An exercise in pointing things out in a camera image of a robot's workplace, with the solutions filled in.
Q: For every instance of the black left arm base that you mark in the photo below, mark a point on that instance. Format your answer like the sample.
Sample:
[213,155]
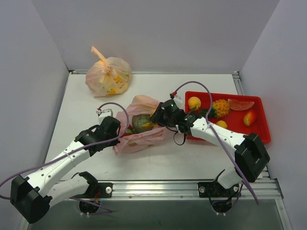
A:
[95,192]

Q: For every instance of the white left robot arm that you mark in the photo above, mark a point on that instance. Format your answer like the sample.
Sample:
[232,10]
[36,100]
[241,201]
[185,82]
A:
[36,193]

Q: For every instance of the orange fruit with leaf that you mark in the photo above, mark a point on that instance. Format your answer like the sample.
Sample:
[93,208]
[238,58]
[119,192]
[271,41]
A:
[194,103]

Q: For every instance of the aluminium front rail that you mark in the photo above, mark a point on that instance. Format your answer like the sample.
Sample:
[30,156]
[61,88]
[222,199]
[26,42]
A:
[181,188]

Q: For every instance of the orange toy pineapple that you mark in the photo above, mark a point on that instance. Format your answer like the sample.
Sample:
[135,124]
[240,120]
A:
[220,108]

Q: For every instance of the red yellow mango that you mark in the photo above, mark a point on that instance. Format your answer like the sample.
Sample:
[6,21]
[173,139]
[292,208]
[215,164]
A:
[249,118]

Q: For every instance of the watermelon slice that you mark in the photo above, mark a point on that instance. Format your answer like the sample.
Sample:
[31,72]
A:
[238,105]

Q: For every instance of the orange plastic bag with fruit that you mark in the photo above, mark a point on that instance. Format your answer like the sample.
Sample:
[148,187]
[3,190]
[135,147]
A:
[108,76]

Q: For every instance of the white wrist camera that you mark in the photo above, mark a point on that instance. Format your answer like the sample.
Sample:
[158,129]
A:
[103,113]
[177,99]

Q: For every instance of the small yellow lemon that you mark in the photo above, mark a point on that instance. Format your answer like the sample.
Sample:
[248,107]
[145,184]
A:
[222,124]

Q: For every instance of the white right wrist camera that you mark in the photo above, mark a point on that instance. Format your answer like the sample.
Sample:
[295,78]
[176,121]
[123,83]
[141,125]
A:
[177,99]

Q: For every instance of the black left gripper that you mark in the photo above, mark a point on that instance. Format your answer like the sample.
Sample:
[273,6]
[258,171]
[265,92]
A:
[114,135]

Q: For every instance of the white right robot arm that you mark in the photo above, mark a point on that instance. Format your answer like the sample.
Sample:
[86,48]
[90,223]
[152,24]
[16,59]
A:
[247,152]

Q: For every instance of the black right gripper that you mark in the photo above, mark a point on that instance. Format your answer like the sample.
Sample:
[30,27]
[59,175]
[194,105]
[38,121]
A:
[156,116]

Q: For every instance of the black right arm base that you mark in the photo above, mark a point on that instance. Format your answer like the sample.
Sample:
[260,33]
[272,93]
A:
[221,200]

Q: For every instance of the yellow fruit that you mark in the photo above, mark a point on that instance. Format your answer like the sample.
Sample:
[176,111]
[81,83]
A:
[148,125]

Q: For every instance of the red plastic tray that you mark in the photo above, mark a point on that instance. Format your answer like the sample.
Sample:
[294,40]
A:
[234,119]

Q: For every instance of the red toy dragon fruit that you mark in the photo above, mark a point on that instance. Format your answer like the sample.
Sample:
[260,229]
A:
[130,130]

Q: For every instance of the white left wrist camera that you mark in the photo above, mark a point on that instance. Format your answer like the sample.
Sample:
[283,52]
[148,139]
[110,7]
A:
[103,113]

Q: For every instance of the pink plastic bag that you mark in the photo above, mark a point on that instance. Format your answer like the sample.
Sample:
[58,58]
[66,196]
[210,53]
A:
[141,104]

